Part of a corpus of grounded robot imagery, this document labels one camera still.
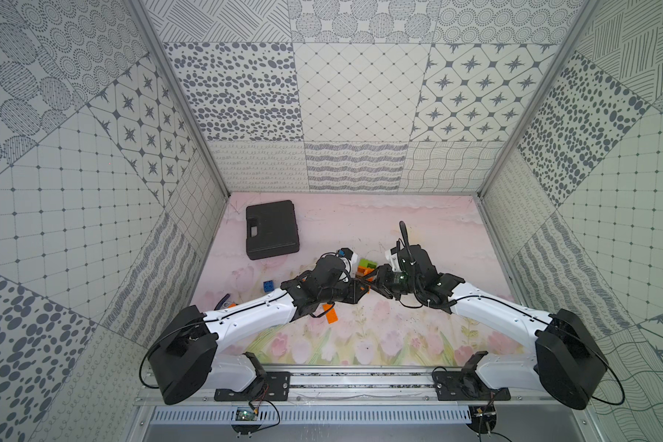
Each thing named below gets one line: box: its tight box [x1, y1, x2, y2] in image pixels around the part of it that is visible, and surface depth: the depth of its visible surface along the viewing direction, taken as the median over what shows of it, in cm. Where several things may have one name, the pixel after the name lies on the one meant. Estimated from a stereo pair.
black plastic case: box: [245, 199, 300, 261], surface depth 105 cm
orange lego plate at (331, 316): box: [322, 302, 339, 325], surface depth 88 cm
